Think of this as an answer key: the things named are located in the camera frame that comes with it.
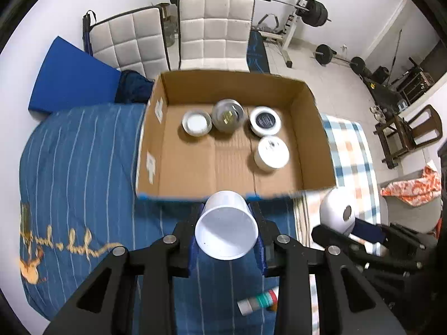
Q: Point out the white jar black lid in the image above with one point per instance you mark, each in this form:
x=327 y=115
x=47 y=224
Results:
x=264 y=121

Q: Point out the blue black exercise bench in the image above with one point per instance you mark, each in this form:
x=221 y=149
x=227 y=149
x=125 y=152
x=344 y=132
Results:
x=256 y=54

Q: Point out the small amber silver-lid jar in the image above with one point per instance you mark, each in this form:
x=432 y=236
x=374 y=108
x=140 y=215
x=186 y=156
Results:
x=197 y=123

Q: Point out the blue foam mat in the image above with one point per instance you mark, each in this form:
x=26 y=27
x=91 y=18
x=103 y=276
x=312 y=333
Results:
x=70 y=78

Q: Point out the white spray bottle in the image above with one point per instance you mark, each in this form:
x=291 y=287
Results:
x=267 y=300

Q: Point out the open cardboard box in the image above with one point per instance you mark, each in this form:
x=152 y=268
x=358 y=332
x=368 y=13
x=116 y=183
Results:
x=173 y=165

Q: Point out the white quilted chair right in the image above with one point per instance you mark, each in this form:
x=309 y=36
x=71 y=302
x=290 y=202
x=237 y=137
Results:
x=214 y=34

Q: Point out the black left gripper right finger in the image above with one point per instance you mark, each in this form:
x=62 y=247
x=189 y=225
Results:
x=346 y=301

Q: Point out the white quilted chair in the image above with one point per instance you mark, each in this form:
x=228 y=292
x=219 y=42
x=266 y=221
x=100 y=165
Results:
x=134 y=40
x=214 y=34

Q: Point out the stainless steel canister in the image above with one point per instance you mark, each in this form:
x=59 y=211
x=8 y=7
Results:
x=228 y=115

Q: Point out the white weight bench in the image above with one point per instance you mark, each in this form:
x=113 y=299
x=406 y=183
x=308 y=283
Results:
x=283 y=38

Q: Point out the orange floral cloth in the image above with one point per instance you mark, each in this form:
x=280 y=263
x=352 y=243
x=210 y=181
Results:
x=418 y=191

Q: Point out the small white plastic cup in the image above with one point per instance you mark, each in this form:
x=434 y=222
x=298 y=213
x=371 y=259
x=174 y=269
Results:
x=226 y=229

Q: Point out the white purifying cream jar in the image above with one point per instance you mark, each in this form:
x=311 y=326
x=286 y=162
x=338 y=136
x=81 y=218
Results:
x=271 y=154

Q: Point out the white earbuds case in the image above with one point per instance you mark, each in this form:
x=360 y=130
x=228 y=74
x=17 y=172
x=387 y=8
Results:
x=338 y=210

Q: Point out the blue striped bedspread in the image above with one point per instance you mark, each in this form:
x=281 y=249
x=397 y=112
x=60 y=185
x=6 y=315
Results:
x=78 y=201

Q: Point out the white quilted chair left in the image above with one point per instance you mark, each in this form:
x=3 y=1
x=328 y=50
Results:
x=134 y=40

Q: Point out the barbell on floor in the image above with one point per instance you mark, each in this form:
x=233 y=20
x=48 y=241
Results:
x=324 y=55

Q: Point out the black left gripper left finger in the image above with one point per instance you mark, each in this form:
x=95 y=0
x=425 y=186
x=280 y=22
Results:
x=132 y=287

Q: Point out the brown wooden chair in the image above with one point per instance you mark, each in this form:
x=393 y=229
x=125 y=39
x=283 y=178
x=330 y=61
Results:
x=422 y=130

